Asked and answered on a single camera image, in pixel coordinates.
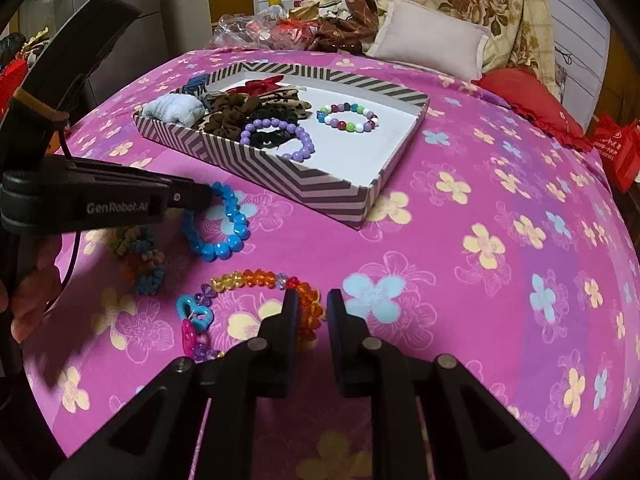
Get grey refrigerator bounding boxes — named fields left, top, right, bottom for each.
left=20, top=0, right=171, bottom=111

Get brown scrunchie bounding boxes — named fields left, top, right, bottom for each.
left=207, top=95, right=263, bottom=138

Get striped cardboard box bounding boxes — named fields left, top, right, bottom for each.
left=132, top=62, right=431, bottom=231

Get small colourful bead bracelet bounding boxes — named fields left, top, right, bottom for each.
left=111, top=225, right=168, bottom=295

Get small white pillow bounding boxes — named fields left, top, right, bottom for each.
left=366, top=0, right=493, bottom=82

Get multicolour round bead bracelet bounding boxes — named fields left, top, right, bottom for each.
left=316, top=101, right=379, bottom=134

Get red gift box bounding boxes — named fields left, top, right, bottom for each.
left=0, top=57, right=28, bottom=126

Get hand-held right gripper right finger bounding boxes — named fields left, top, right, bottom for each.
left=326, top=287, right=568, bottom=480

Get black scrunchie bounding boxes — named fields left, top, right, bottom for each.
left=247, top=122, right=301, bottom=150

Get person's left hand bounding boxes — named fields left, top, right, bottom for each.
left=0, top=240, right=63, bottom=343

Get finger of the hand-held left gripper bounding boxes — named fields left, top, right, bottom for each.
left=160, top=177, right=213, bottom=211

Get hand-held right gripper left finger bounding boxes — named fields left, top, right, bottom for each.
left=50, top=287, right=301, bottom=480

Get red pillow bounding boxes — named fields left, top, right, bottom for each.
left=472, top=67, right=596, bottom=153

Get blue bead bracelet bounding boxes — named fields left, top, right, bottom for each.
left=181, top=181, right=250, bottom=261

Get light blue scrunchie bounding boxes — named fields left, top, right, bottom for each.
left=140, top=95, right=207, bottom=127

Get brown floral quilt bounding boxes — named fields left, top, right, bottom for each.
left=307, top=0, right=386, bottom=56

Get purple bead bracelet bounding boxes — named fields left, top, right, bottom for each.
left=239, top=117, right=316, bottom=162

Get red shopping bag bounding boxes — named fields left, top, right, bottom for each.
left=592, top=112, right=640, bottom=193

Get red bow hair tie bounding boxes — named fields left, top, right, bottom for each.
left=225, top=74, right=286, bottom=96

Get clear plastic bags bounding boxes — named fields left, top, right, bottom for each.
left=212, top=7, right=321, bottom=51

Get orange yellow bead necklace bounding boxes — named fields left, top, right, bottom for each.
left=176, top=269, right=326, bottom=361

